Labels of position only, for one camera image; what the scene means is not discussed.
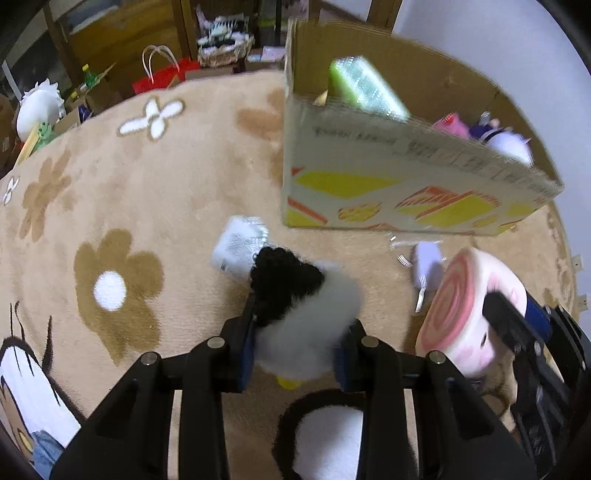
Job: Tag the printed cardboard box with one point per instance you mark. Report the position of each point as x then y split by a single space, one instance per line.
369 161

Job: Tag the wooden wardrobe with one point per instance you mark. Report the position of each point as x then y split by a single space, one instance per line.
129 27

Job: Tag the beige floral blanket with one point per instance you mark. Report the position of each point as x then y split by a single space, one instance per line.
184 184

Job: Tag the white printed plastic packet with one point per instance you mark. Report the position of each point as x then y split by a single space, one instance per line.
238 247

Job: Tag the white doll plush purple hair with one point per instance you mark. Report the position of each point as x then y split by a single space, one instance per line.
505 141

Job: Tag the pink swirl roll plush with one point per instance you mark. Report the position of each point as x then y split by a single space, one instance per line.
461 304

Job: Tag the cardboard box with bottles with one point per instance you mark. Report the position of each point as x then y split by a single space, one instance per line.
94 94

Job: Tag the green bottle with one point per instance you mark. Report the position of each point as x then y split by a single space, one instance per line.
90 76

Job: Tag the pink fluffy plush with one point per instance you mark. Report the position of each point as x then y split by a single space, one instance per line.
452 127

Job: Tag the lace trimmed wicker basket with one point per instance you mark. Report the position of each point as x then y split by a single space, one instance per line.
226 48

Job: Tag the green tissue pack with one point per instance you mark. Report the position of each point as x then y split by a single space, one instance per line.
364 85

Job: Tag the red paper bag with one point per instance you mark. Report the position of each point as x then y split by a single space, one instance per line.
161 78

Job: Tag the yellow flat toy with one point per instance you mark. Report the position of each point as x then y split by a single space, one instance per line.
27 147

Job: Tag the small black and white plush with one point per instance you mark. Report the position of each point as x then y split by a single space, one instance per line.
304 318

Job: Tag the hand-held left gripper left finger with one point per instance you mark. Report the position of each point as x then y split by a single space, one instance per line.
247 350

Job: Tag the white spiky hair plush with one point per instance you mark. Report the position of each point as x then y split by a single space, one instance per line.
39 108

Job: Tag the clear plastic wrapper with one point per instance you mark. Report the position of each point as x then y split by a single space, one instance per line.
427 272

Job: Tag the green frog plush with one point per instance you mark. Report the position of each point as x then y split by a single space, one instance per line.
45 134

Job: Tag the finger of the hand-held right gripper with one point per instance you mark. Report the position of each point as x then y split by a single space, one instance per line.
539 316
510 321

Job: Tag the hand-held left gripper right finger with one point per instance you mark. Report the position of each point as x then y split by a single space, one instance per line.
341 367

